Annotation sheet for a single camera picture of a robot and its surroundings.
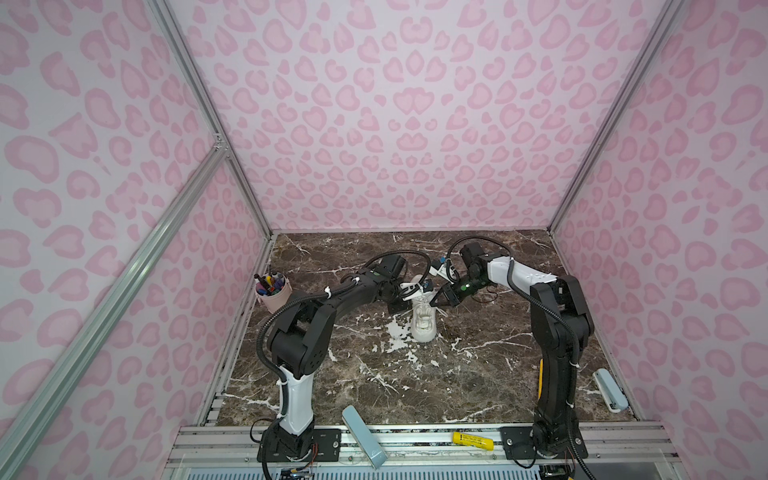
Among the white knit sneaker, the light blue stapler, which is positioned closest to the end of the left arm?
the white knit sneaker

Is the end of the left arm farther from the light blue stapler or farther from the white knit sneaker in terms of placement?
the light blue stapler

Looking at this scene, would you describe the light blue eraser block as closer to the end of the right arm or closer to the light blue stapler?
the end of the right arm

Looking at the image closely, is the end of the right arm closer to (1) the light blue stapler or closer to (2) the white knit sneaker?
(2) the white knit sneaker

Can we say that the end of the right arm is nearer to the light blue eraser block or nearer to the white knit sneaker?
the white knit sneaker

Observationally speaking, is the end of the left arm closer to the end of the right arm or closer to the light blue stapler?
the end of the right arm

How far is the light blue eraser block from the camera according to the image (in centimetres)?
70

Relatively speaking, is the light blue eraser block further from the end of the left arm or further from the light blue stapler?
the light blue stapler

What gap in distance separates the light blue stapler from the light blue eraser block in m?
0.60

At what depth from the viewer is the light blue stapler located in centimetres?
77

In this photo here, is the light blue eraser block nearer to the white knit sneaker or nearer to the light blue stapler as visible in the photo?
the white knit sneaker

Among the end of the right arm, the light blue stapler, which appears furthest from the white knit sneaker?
the light blue stapler
